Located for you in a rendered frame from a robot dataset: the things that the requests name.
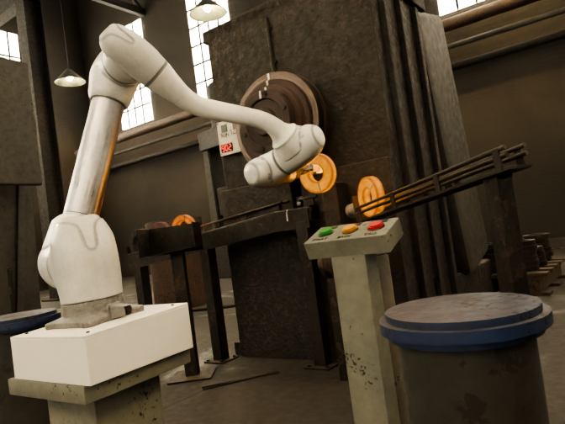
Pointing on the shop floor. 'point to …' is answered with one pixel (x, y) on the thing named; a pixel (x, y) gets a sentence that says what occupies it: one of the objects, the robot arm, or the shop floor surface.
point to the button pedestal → (362, 315)
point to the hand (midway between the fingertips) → (316, 169)
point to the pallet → (535, 263)
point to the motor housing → (335, 315)
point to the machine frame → (377, 83)
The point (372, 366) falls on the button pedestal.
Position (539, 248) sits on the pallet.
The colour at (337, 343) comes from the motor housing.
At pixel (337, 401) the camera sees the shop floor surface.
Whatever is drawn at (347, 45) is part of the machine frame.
